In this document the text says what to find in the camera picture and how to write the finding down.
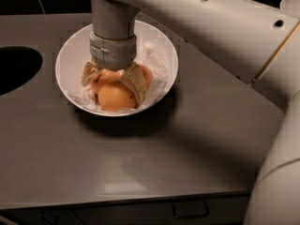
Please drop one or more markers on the orange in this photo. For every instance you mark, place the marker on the orange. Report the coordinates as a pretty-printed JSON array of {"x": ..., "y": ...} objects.
[
  {"x": 115, "y": 96},
  {"x": 103, "y": 77},
  {"x": 145, "y": 76}
]

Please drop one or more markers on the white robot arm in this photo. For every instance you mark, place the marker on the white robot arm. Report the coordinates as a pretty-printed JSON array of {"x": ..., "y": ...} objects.
[{"x": 257, "y": 44}]

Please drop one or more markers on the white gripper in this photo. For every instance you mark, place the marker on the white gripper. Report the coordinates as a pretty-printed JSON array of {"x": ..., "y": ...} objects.
[{"x": 112, "y": 52}]

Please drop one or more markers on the white crumpled paper towel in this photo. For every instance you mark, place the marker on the white crumpled paper towel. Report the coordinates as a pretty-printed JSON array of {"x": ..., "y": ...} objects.
[{"x": 148, "y": 55}]

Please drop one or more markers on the large white bowl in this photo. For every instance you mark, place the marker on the large white bowl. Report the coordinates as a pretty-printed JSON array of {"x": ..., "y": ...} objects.
[{"x": 75, "y": 54}]

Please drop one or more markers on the grey drawer front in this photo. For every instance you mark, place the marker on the grey drawer front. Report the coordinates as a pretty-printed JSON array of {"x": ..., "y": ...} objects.
[{"x": 223, "y": 211}]

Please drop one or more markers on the black drawer handle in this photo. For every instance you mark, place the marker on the black drawer handle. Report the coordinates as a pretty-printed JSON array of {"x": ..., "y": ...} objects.
[{"x": 190, "y": 210}]

